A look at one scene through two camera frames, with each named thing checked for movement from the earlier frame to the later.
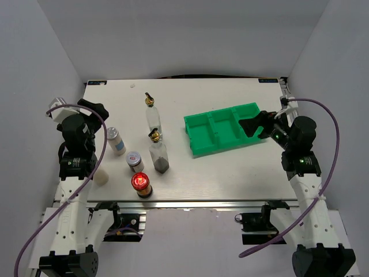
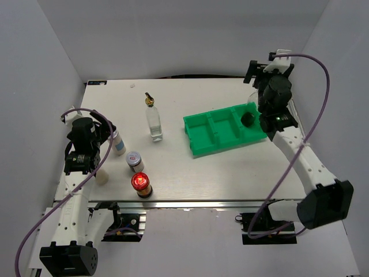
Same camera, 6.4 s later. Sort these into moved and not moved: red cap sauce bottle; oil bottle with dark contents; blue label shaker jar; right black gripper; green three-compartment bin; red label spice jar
Moved: oil bottle with dark contents; right black gripper
Not moved: red cap sauce bottle; green three-compartment bin; blue label shaker jar; red label spice jar
